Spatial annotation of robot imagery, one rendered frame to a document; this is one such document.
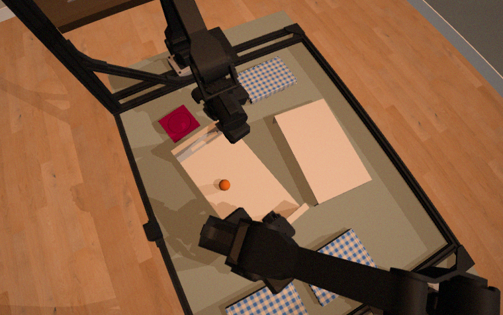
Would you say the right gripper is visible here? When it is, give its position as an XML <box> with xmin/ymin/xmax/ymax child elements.
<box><xmin>223</xmin><ymin>207</ymin><xmax>294</xmax><ymax>294</ymax></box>

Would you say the orange ball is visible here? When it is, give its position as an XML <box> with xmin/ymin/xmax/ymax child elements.
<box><xmin>219</xmin><ymin>179</ymin><xmax>230</xmax><ymax>191</ymax></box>

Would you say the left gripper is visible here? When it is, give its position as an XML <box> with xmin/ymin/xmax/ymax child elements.
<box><xmin>191</xmin><ymin>87</ymin><xmax>250</xmax><ymax>144</ymax></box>

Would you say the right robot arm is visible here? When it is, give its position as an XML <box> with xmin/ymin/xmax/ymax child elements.
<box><xmin>198</xmin><ymin>210</ymin><xmax>500</xmax><ymax>315</ymax></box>

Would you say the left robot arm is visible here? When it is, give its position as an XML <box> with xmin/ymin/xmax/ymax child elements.
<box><xmin>160</xmin><ymin>0</ymin><xmax>249</xmax><ymax>131</ymax></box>

